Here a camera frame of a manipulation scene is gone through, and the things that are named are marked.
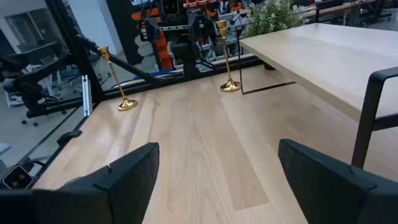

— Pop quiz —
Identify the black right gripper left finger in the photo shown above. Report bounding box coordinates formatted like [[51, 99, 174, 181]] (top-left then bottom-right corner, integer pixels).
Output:
[[32, 142, 160, 224]]

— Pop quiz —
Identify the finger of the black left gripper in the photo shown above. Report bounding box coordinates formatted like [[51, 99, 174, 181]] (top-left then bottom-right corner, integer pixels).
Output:
[[187, 11, 216, 44], [139, 17, 162, 44]]

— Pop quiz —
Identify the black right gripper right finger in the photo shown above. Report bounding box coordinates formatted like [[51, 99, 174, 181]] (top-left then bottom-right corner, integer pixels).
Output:
[[277, 139, 398, 224]]

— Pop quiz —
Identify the medium brass candlestick holder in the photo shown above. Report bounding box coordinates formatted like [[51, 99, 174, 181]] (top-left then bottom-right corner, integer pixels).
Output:
[[215, 19, 243, 93]]

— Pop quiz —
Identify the short brass candlestick holder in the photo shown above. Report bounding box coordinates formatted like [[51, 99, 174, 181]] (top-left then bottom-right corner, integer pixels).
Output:
[[97, 45, 139, 112]]

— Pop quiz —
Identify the green artificial plant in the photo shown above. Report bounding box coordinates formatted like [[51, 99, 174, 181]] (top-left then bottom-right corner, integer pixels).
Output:
[[241, 0, 308, 39]]

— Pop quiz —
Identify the black table clamp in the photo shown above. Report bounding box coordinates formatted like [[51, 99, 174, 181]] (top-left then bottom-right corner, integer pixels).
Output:
[[56, 129, 83, 147]]

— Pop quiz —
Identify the silver aluminium extrusion piece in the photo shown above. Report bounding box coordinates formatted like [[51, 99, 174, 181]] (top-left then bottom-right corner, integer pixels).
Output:
[[81, 74, 93, 118]]

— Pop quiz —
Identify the black office chair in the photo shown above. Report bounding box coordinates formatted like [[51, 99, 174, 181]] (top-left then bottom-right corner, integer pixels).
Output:
[[1, 77, 68, 128]]

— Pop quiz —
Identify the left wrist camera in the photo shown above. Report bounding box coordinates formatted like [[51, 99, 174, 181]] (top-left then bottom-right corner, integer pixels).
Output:
[[161, 0, 180, 16]]

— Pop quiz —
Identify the square table-level camera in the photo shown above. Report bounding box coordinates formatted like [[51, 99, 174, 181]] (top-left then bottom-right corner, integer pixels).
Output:
[[1, 164, 34, 190]]

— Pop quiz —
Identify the wooden shelf black metal frame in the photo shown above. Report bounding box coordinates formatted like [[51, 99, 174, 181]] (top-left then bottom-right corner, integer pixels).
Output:
[[238, 7, 398, 170]]

